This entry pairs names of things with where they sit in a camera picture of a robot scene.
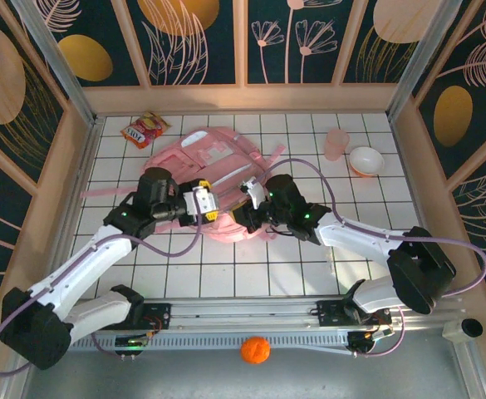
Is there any pink backpack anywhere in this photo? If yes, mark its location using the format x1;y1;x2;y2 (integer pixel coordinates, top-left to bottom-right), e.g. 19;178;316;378
82;126;287;244

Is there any red snack bag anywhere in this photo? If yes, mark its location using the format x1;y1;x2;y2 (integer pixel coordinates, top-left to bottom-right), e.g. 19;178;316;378
120;111;173;150

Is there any pink plastic cup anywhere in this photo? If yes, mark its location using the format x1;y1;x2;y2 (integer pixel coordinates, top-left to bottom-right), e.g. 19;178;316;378
324;128;351;161

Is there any orange and white bowl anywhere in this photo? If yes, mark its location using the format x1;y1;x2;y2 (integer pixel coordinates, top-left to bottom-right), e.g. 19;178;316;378
348;145;385;178

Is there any orange ball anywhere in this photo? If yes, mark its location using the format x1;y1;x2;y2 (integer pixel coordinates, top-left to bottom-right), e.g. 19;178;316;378
240;335;272;366

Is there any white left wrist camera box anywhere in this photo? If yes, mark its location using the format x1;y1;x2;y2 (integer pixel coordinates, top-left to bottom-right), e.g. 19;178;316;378
181;182;219;218

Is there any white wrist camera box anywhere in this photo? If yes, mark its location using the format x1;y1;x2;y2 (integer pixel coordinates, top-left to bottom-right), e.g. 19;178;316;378
181;182;219;218
240;175;265;209

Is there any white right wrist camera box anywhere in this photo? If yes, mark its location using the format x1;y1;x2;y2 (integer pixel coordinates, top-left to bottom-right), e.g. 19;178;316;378
240;175;265;209

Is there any aluminium side rail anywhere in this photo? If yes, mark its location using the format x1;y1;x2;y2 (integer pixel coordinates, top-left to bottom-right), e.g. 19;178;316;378
38;118;102;303

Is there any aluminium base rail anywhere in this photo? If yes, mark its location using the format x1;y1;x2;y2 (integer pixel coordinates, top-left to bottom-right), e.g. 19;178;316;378
16;293;464;333

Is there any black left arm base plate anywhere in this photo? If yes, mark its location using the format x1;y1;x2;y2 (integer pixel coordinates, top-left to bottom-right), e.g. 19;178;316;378
96;302;172;332

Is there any slotted grey cable duct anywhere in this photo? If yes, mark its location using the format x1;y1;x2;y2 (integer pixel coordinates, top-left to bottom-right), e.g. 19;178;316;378
33;330;351;354

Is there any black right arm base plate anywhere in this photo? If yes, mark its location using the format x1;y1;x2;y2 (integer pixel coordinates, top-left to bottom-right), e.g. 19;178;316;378
316;298;393;328

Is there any white flat cable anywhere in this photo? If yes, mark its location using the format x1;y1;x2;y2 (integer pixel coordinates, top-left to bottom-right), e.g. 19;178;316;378
267;342;354;357

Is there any aluminium frame post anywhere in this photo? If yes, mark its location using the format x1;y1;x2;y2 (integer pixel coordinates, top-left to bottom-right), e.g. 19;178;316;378
385;0;464;121
9;0;99;126

